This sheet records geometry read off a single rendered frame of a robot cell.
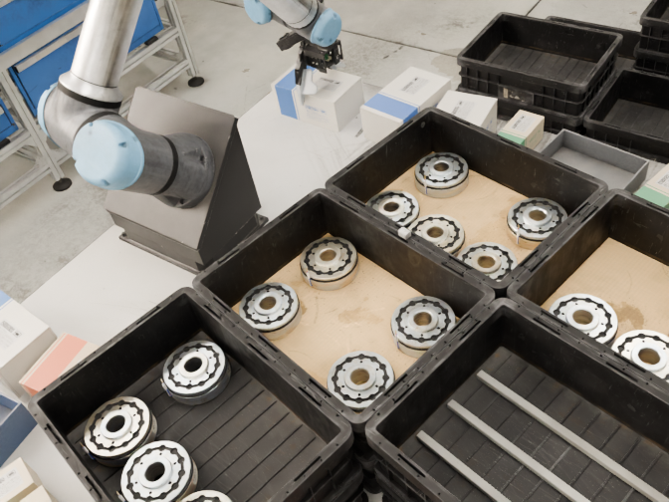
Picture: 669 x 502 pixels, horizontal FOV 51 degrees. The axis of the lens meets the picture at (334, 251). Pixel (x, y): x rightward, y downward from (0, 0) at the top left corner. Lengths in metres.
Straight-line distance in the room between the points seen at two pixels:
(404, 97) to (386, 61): 1.67
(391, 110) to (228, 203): 0.46
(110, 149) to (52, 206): 1.83
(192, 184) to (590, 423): 0.81
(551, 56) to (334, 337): 1.48
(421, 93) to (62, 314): 0.95
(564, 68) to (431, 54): 1.15
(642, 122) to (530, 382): 1.37
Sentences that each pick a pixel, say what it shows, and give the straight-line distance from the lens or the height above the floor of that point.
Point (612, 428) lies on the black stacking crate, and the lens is 1.07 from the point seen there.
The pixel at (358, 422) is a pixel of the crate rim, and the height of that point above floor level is 0.93.
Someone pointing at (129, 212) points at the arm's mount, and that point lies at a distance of 1.54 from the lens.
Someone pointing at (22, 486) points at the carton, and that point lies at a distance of 1.28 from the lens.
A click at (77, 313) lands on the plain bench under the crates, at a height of 0.70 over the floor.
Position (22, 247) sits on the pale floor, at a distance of 2.96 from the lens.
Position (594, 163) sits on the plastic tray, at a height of 0.70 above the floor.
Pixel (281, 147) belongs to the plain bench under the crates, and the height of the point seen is 0.70.
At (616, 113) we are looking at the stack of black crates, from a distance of 2.34.
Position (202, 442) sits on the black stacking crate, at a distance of 1.10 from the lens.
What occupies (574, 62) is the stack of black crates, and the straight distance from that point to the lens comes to 2.36.
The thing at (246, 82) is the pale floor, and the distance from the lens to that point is 3.41.
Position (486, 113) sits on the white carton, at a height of 0.79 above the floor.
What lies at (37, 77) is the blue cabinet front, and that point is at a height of 0.46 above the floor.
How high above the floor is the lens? 1.74
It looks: 46 degrees down
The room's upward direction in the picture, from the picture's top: 12 degrees counter-clockwise
